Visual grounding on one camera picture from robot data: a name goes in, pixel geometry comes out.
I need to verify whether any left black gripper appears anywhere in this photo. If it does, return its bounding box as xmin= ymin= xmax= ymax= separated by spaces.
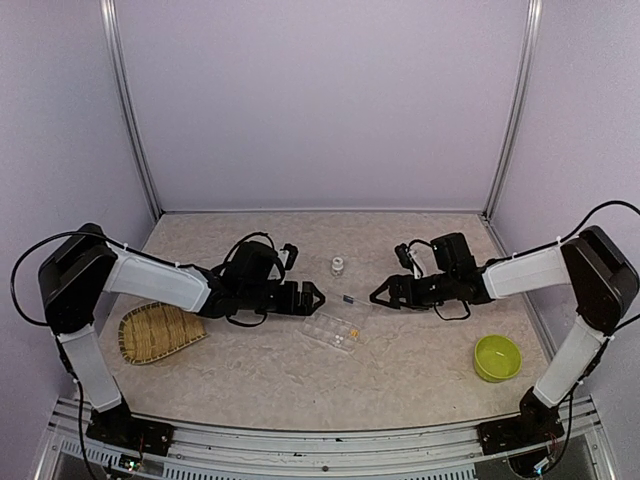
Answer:
xmin=241 ymin=281 xmax=326 ymax=316

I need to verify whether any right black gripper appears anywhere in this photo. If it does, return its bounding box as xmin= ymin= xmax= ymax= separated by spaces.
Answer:
xmin=370 ymin=269 xmax=457 ymax=310

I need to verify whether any white pill bottle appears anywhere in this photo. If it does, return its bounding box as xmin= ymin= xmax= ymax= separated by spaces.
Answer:
xmin=331 ymin=256 xmax=345 ymax=277

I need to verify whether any clear plastic pill organizer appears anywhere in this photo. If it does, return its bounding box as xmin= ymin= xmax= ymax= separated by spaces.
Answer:
xmin=300 ymin=291 xmax=373 ymax=353

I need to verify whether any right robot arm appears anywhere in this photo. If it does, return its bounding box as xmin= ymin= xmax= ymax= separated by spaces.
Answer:
xmin=369 ymin=226 xmax=639 ymax=409

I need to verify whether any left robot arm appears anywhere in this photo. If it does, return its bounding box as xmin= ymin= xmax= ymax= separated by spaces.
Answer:
xmin=38 ymin=223 xmax=326 ymax=445

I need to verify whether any green plastic bowl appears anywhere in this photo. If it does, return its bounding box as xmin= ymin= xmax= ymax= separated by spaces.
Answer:
xmin=474 ymin=335 xmax=522 ymax=383

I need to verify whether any woven bamboo tray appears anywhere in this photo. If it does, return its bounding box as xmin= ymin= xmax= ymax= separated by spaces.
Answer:
xmin=118 ymin=302 xmax=208 ymax=365

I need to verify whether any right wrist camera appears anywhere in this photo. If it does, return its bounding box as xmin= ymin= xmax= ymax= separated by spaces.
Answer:
xmin=394 ymin=243 xmax=425 ymax=280

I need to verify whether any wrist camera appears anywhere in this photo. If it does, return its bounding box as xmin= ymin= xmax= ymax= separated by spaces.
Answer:
xmin=278 ymin=243 xmax=299 ymax=271
xmin=394 ymin=243 xmax=425 ymax=280

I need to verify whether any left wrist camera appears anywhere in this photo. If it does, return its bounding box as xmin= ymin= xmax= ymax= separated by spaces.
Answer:
xmin=278 ymin=243 xmax=299 ymax=271

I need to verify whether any front aluminium rail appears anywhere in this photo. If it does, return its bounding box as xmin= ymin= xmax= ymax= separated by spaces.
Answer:
xmin=27 ymin=397 xmax=622 ymax=479

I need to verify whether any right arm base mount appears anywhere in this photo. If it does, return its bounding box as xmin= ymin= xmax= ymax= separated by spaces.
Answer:
xmin=477 ymin=416 xmax=565 ymax=455

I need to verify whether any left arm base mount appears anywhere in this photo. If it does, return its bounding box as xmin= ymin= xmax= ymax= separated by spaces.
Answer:
xmin=86 ymin=412 xmax=174 ymax=457

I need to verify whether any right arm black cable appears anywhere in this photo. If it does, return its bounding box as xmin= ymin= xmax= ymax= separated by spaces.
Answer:
xmin=564 ymin=200 xmax=640 ymax=331

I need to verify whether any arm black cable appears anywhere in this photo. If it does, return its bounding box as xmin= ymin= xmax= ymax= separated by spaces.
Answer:
xmin=9 ymin=230 xmax=111 ymax=329
xmin=564 ymin=200 xmax=640 ymax=331

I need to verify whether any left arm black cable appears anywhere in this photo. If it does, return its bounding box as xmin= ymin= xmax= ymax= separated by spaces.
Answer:
xmin=9 ymin=230 xmax=111 ymax=329

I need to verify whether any right aluminium frame post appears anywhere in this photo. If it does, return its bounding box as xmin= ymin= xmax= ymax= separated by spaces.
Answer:
xmin=483 ymin=0 xmax=543 ymax=223

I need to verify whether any aluminium frame post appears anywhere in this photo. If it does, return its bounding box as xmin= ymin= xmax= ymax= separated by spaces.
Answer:
xmin=99 ymin=0 xmax=164 ymax=222
xmin=483 ymin=0 xmax=543 ymax=223

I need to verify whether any left aluminium frame post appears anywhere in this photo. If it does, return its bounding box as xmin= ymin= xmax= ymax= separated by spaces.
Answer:
xmin=99 ymin=0 xmax=164 ymax=222

